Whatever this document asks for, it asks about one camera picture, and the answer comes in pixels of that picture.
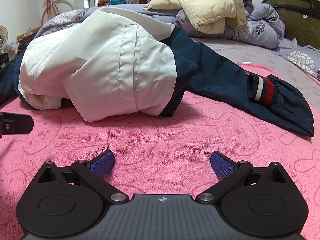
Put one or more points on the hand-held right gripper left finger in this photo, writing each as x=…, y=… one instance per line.
x=102, y=163

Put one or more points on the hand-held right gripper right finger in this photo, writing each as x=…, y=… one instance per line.
x=221, y=164

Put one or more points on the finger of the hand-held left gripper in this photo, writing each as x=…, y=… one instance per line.
x=17, y=125

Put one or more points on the white and navy jacket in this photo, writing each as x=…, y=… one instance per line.
x=100, y=67

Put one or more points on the pink bunny print blanket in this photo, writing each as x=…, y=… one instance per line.
x=162, y=140

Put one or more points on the white desk fan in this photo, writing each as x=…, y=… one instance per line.
x=3, y=38

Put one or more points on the pink hoop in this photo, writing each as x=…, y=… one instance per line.
x=47, y=10

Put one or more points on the purple flower print pillow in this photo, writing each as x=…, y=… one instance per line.
x=302, y=57

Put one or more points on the purple leaf print duvet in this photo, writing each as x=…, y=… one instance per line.
x=265, y=30

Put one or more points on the brown bear plush toy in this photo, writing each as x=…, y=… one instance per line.
x=102, y=2

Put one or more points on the dark bed headboard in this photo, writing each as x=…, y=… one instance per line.
x=300, y=25

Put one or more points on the cream down jacket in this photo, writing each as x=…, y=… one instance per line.
x=205, y=2

